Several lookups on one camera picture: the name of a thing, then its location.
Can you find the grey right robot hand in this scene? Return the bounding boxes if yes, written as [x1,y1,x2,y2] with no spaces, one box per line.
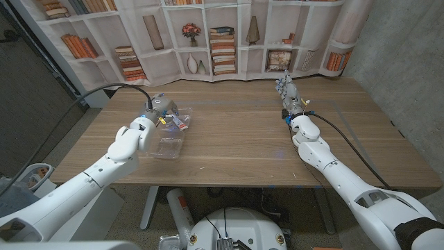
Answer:
[275,69,306,117]

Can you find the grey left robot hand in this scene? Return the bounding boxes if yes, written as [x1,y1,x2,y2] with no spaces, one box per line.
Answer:
[138,92,180,122]

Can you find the white red toothpaste tube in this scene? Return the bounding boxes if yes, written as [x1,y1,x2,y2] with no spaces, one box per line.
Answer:
[171,114,190,132]

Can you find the clear plastic clamshell container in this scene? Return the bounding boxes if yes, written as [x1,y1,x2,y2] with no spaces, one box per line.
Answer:
[147,106,194,160]

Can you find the printed bookshelf backdrop cloth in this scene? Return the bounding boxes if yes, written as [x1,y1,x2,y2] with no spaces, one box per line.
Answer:
[8,0,375,92]

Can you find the grey metal table leg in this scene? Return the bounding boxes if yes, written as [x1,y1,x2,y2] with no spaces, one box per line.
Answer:
[139,186,160,231]
[314,188,336,235]

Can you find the white roll with orange label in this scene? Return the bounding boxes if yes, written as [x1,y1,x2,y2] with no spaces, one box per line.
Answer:
[166,187,195,249]

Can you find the white flat floor platform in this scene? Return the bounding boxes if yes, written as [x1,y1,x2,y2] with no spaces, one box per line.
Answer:
[48,187,125,242]

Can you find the white robot torso base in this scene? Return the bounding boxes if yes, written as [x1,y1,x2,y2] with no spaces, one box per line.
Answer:
[187,207,288,250]

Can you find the grey electronic module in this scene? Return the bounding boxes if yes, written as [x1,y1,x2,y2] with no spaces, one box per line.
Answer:
[216,237,234,250]

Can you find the person's leg in jeans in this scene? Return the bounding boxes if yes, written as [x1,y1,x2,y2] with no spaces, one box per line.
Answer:
[0,180,41,218]

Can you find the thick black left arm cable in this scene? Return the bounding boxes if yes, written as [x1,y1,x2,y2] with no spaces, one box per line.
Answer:
[0,83,155,198]

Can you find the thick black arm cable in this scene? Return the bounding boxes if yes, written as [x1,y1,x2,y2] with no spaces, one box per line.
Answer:
[0,83,155,198]
[307,110,400,192]

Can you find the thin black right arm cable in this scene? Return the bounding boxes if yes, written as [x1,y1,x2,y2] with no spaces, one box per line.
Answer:
[287,123,348,209]

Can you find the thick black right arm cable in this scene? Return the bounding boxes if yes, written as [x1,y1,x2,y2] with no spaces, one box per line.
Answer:
[307,110,400,192]

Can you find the black floor cable tangle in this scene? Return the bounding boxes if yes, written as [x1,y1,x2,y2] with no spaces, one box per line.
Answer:
[258,188,291,223]

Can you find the black door handle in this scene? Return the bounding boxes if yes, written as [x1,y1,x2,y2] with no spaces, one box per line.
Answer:
[0,29,21,44]

